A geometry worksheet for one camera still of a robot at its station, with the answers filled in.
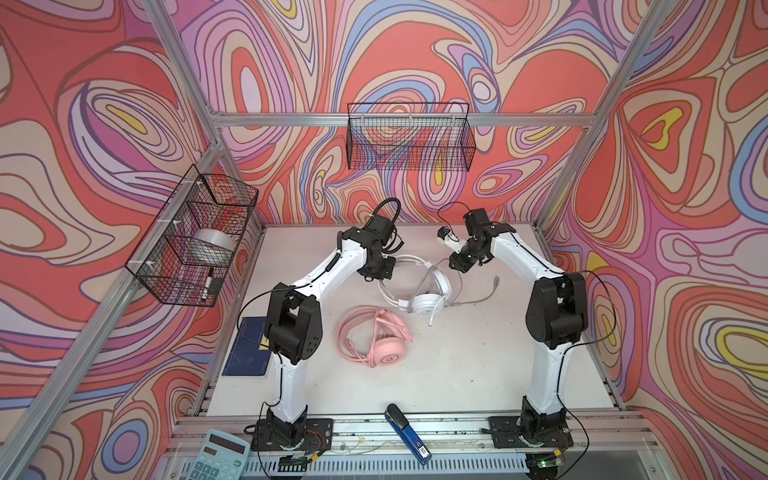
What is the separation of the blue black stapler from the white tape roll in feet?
1.86

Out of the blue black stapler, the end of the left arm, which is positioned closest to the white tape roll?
the end of the left arm

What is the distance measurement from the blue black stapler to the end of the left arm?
1.13ft

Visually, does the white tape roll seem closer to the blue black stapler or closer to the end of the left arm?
the end of the left arm

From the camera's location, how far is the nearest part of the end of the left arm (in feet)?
2.16

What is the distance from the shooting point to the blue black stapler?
0.70m

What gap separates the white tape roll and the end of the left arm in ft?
1.02

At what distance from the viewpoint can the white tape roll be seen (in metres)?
0.71
